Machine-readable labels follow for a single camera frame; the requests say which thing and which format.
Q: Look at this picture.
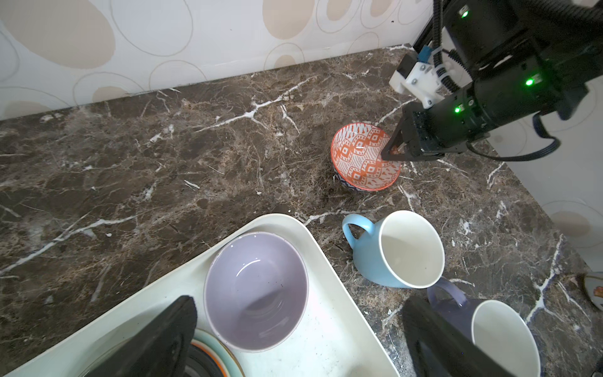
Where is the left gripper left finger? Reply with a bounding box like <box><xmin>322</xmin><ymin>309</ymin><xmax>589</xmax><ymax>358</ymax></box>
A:
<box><xmin>88</xmin><ymin>295</ymin><xmax>197</xmax><ymax>376</ymax></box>

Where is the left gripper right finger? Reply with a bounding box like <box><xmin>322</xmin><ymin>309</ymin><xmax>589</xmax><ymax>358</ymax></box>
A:
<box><xmin>402</xmin><ymin>297</ymin><xmax>510</xmax><ymax>377</ymax></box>

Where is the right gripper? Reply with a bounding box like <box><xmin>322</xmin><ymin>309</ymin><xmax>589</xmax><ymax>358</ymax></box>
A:
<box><xmin>381</xmin><ymin>90</ymin><xmax>499</xmax><ymax>162</ymax></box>

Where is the black plate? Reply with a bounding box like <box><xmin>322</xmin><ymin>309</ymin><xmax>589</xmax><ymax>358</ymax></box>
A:
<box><xmin>184</xmin><ymin>345</ymin><xmax>223</xmax><ymax>377</ymax></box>

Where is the teal flower plate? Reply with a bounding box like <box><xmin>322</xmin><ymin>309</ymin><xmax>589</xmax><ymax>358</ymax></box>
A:
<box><xmin>193</xmin><ymin>328</ymin><xmax>245</xmax><ymax>377</ymax></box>

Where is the purple grey mug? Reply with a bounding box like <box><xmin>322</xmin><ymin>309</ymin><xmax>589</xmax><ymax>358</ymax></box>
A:
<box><xmin>427</xmin><ymin>277</ymin><xmax>541</xmax><ymax>376</ymax></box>

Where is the red patterned bowl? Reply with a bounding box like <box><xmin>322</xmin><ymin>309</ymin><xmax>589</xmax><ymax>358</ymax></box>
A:
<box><xmin>331</xmin><ymin>123</ymin><xmax>400</xmax><ymax>192</ymax></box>

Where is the light blue mug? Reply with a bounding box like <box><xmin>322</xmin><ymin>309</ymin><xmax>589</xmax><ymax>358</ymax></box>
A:
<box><xmin>342</xmin><ymin>210</ymin><xmax>445</xmax><ymax>289</ymax></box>

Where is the white plastic bin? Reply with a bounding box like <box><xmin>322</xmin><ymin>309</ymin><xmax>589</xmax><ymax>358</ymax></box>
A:
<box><xmin>14</xmin><ymin>214</ymin><xmax>397</xmax><ymax>376</ymax></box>

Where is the lavender bowl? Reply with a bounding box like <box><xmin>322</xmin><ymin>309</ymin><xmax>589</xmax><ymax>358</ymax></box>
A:
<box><xmin>204</xmin><ymin>231</ymin><xmax>309</xmax><ymax>353</ymax></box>

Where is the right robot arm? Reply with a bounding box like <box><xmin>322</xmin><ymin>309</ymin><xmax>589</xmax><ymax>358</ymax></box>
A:
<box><xmin>381</xmin><ymin>1</ymin><xmax>602</xmax><ymax>161</ymax></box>

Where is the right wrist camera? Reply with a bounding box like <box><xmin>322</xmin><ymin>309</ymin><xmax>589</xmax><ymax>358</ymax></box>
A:
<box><xmin>389</xmin><ymin>46</ymin><xmax>454</xmax><ymax>110</ymax></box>

